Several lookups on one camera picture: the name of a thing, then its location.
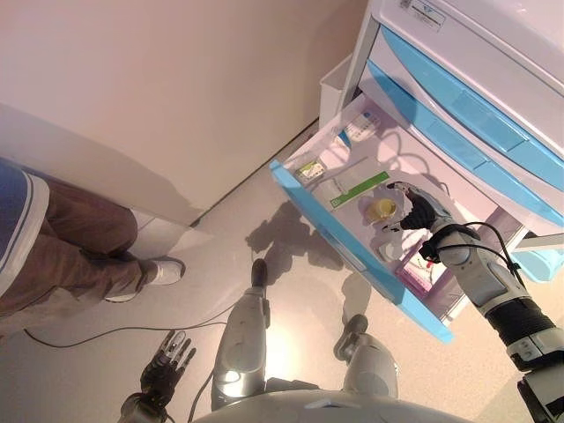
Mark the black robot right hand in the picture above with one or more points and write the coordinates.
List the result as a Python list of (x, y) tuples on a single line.
[(423, 209)]

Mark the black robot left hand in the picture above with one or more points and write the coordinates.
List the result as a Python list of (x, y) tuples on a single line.
[(165, 370)]

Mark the grey robot torso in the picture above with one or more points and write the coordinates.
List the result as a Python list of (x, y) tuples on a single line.
[(308, 407)]

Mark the clear bottle of yellow capsules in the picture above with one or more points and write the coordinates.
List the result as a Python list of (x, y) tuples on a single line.
[(383, 209)]

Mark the purple white medicine box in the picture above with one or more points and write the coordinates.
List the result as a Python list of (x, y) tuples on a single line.
[(416, 273)]

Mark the blue white medicine box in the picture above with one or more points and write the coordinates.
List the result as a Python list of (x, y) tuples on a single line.
[(363, 128)]

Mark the silver robot right leg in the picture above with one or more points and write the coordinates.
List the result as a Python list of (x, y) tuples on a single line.
[(370, 365)]

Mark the light blue waste bin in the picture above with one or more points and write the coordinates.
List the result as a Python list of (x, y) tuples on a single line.
[(542, 264)]

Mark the white medical cart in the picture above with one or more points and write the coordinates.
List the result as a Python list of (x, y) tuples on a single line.
[(484, 35)]

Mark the white side bin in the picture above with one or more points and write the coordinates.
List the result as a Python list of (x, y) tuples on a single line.
[(332, 88)]

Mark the long green white medicine box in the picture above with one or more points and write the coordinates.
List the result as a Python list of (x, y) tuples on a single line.
[(357, 191)]

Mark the person in brown trousers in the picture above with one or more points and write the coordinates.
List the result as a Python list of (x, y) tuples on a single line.
[(79, 247)]

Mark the blue front drawer with medicines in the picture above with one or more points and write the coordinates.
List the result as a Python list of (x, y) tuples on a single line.
[(335, 229)]

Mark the small green white medicine box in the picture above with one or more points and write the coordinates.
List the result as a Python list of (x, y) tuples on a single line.
[(310, 172)]

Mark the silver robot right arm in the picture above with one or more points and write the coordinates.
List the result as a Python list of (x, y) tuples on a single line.
[(489, 282)]

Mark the blue front cart drawer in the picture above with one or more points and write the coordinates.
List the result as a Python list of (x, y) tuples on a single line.
[(440, 75), (423, 119)]

